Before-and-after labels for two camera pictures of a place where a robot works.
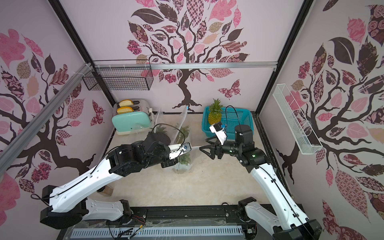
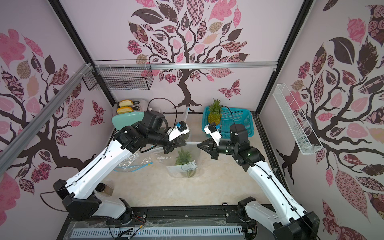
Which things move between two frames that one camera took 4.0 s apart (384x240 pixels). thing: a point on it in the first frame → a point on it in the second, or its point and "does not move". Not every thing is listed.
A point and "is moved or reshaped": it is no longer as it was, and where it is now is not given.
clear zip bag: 186,160 is moved or reshaped
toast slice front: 124,109 does not move
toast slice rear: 125,102 does not move
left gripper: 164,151 → 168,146
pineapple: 214,112 does not move
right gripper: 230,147 does not move
